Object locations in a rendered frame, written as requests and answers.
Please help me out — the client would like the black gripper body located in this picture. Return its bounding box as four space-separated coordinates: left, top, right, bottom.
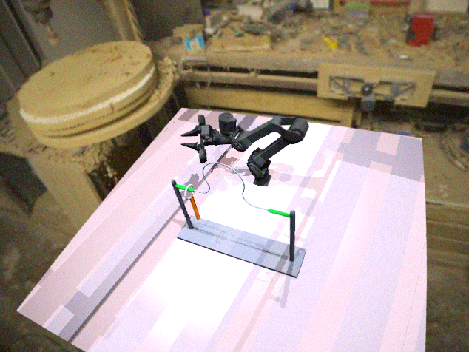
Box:
197 115 220 163

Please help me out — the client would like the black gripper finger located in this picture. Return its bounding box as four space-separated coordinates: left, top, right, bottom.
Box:
180 142 199 153
180 124 198 137

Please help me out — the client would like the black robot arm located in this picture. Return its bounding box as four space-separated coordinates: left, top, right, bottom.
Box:
200 113 309 187

